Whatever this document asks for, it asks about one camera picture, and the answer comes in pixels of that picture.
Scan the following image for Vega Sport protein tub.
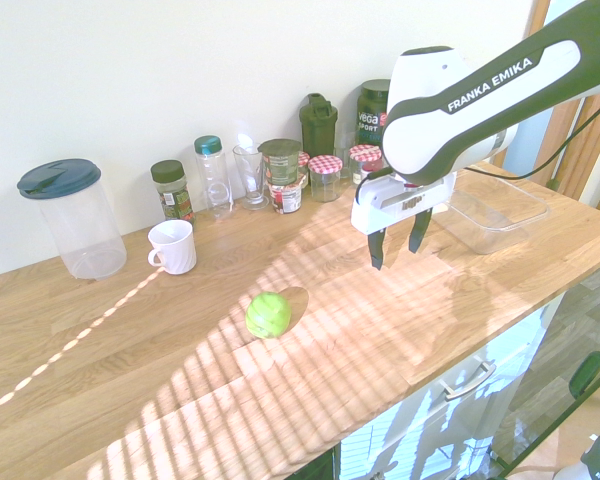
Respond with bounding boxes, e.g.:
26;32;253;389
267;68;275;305
355;78;392;148

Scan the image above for green clamp stand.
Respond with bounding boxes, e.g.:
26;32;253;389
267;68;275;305
487;350;600;480

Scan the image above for clear pitcher with blue lid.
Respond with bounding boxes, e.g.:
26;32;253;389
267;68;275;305
16;158;128;280

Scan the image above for metal drawer handle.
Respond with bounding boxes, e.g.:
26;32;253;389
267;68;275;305
439;360;497;403

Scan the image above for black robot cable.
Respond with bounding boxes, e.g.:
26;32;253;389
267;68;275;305
461;92;600;180

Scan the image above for green apple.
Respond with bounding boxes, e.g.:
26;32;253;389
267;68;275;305
245;291;293;340

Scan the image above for clear plastic rectangular container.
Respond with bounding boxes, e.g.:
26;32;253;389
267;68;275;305
434;173;552;256

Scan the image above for spice jar green lid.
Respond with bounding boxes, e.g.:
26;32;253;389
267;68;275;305
150;159;197;224

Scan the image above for clear bottle with teal cap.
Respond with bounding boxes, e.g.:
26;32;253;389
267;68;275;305
193;135;234;221

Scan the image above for small jar with checkered lid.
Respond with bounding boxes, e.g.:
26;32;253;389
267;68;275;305
296;151;312;190

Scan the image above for large jar with checkered lid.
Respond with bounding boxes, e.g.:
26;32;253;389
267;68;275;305
308;154;344;203

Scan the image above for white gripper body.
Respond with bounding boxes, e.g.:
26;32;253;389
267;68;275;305
350;171;457;236

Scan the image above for clear tall glass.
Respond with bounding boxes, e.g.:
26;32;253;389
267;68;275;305
232;143;271;211

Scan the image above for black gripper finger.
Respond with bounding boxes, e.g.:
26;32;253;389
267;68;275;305
367;228;387;272
408;207;434;254

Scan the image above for white cabinet drawer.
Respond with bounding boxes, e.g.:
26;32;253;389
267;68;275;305
337;294;564;480

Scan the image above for white ceramic mug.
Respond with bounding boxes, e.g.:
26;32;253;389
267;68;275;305
147;219;198;276

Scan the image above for dark green shaker bottle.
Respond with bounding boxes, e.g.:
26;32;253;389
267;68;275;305
299;93;340;157

